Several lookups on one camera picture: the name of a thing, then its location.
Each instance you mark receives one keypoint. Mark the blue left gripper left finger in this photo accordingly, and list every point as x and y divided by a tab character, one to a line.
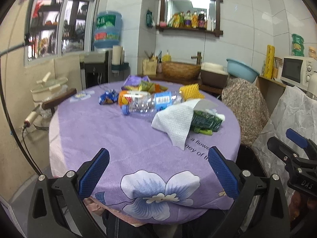
90	172

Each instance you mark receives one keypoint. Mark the green leafy vegetable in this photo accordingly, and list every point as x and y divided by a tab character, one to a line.
205	123

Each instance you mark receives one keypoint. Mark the green hanging packet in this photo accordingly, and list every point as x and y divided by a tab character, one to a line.
149	19

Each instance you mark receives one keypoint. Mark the black trash bin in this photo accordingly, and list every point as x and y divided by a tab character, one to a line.
247	160

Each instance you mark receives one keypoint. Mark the white paper towel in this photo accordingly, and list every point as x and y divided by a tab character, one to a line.
176	119

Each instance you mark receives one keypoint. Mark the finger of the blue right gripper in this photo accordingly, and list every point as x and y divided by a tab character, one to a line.
296	138

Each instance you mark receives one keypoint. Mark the purple plastic bag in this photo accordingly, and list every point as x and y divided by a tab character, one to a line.
134	80

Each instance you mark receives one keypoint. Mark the white crinkled cloth cover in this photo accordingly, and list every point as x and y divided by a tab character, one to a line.
296	111

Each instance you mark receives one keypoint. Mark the yellow foam fruit net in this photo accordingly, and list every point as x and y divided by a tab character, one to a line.
191	91

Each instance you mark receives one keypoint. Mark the woven basket sink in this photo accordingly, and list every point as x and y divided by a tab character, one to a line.
181	70

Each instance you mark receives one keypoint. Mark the purple floral tablecloth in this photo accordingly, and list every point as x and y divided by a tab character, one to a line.
148	179

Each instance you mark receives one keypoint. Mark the window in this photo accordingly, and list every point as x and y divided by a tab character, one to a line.
58	28

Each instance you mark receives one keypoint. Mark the green stacked cups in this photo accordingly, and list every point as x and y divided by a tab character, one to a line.
297	45

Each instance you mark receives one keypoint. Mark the wooden chopstick holder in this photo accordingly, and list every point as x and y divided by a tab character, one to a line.
149	64

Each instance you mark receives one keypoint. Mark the green yellow snack packet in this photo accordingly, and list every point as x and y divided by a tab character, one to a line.
151	87

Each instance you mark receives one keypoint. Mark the white orange pill bottle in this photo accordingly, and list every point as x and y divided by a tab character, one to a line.
127	96

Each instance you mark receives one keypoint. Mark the yellow roll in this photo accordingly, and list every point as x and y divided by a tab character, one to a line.
269	62

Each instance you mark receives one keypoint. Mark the yellow soap dispenser bottle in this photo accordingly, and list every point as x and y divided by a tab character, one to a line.
166	57

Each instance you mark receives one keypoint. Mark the bronze faucet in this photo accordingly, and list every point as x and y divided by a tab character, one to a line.
198	58

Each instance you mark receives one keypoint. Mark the blue water jug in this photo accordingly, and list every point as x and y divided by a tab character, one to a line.
108	28

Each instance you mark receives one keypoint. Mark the light blue plastic basin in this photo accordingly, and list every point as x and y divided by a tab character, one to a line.
241	70

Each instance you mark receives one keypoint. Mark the clear plastic water bottle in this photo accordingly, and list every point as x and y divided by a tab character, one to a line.
152	104

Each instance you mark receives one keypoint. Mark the water dispenser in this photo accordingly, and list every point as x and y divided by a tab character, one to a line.
95	68

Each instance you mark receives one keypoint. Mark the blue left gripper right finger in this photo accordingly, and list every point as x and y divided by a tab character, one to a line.
225	172

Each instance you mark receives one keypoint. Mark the white microwave oven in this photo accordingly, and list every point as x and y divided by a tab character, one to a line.
297	71

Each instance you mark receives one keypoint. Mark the wooden framed mirror shelf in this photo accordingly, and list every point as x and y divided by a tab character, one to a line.
190	15

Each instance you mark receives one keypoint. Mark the blue snack wrapper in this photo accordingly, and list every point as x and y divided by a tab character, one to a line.
109	97

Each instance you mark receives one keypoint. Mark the floral cloth cover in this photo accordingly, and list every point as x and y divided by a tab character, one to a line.
248	105

